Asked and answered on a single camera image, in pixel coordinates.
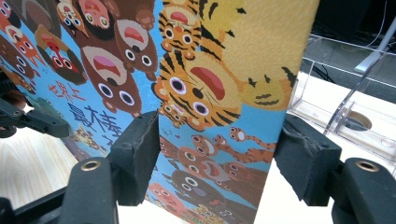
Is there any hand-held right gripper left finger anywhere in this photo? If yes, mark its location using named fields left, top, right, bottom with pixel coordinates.
left=59, top=110, right=162, bottom=224

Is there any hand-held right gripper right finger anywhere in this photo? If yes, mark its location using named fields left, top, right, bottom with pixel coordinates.
left=274, top=113, right=396, bottom=224

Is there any clear acrylic book rack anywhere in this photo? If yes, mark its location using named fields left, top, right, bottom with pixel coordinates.
left=288, top=33, right=396, bottom=175

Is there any colourful animal picture book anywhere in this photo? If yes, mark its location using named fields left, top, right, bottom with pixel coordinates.
left=0, top=0, right=321, bottom=224

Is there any white metal stand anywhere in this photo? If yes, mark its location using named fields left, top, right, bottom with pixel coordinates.
left=354, top=15, right=396, bottom=75

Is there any black floor cable bundle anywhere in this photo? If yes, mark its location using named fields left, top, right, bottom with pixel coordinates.
left=309, top=63, right=335, bottom=84

